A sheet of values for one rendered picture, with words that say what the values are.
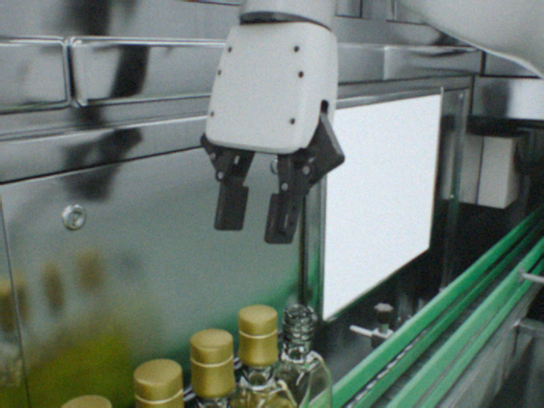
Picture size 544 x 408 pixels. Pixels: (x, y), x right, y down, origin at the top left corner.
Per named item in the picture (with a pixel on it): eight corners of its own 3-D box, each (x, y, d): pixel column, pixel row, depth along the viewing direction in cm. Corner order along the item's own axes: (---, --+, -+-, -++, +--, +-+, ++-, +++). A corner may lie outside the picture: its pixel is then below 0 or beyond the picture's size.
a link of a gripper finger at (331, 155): (287, 76, 43) (255, 137, 45) (358, 124, 39) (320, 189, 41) (296, 79, 44) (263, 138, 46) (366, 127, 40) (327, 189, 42)
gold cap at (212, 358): (212, 369, 47) (211, 323, 46) (243, 383, 45) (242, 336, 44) (182, 388, 44) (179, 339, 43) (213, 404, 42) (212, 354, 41)
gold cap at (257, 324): (255, 342, 51) (255, 300, 50) (286, 354, 49) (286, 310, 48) (229, 358, 49) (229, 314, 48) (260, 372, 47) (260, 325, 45)
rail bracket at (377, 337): (354, 366, 91) (359, 293, 88) (393, 381, 87) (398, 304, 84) (342, 377, 88) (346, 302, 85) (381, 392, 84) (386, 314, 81)
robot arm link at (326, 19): (213, -20, 44) (208, 15, 44) (303, -30, 39) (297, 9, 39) (269, 10, 50) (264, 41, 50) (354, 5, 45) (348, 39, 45)
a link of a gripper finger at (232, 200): (203, 147, 47) (192, 223, 48) (231, 151, 45) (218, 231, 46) (229, 151, 50) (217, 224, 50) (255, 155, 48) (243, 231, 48)
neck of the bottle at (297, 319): (293, 343, 56) (294, 301, 55) (318, 353, 54) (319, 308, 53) (275, 355, 54) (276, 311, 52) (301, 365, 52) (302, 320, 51)
